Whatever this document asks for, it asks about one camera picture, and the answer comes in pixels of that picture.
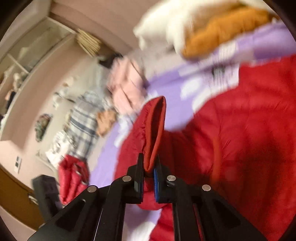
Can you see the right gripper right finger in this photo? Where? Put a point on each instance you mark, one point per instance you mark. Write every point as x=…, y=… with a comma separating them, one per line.
x=199, y=212

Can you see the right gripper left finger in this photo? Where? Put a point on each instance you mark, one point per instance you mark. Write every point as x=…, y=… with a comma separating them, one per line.
x=97, y=213

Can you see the red puffer down jacket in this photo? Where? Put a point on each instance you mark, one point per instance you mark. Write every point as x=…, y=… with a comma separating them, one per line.
x=241, y=143

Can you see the plaid grey pillow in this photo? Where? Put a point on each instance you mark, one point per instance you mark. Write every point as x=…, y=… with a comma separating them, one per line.
x=83, y=122

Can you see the tan small garment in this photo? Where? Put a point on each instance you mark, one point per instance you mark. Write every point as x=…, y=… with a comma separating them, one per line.
x=105, y=121

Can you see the pink garment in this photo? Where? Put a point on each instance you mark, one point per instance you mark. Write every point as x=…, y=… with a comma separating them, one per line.
x=126, y=82

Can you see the purple floral bed sheet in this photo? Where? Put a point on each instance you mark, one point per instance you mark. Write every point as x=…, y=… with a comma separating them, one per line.
x=187, y=88

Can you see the black garment on pillow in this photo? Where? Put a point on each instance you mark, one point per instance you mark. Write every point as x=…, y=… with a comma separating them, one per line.
x=108, y=62

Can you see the straw yellow hanging tassel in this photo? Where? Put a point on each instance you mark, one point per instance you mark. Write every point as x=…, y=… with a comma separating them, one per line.
x=90, y=44

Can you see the orange garment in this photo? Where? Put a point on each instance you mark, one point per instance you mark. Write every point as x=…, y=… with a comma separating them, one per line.
x=223, y=28

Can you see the white fleece garment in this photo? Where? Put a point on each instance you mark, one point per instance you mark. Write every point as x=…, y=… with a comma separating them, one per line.
x=170, y=21

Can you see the white wall shelf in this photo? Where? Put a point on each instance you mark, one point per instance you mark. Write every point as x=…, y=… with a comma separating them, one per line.
x=26, y=81

